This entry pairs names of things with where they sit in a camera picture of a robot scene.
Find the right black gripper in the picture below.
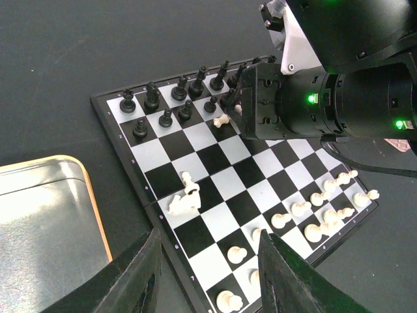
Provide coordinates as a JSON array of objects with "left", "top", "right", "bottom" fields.
[{"left": 239, "top": 63, "right": 285, "bottom": 140}]

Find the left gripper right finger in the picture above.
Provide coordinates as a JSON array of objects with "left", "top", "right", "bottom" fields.
[{"left": 258, "top": 230, "right": 369, "bottom": 312}]

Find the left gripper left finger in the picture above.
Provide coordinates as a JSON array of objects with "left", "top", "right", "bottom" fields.
[{"left": 44, "top": 228, "right": 162, "bottom": 312}]

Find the white chess pawn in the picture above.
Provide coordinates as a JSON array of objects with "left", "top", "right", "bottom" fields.
[{"left": 227, "top": 246, "right": 248, "bottom": 264}]

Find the white chess piece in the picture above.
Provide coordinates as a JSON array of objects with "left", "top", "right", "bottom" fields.
[{"left": 304, "top": 220, "right": 343, "bottom": 243}]

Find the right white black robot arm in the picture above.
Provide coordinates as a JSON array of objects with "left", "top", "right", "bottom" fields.
[{"left": 238, "top": 1, "right": 416, "bottom": 141}]

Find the black chess pawn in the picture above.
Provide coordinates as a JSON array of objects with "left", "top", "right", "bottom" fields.
[{"left": 132, "top": 117, "right": 148, "bottom": 138}]

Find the black chess rook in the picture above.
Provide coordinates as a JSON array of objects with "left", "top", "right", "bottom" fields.
[{"left": 119, "top": 89, "right": 136, "bottom": 113}]

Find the black and silver chessboard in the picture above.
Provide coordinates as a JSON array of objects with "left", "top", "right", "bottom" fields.
[{"left": 91, "top": 67, "right": 378, "bottom": 312}]

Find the gold metal tin tray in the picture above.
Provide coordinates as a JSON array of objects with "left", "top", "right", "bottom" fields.
[{"left": 1, "top": 155, "right": 113, "bottom": 312}]

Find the pink metal tin tray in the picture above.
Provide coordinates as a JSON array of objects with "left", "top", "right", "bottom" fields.
[{"left": 385, "top": 139, "right": 411, "bottom": 153}]

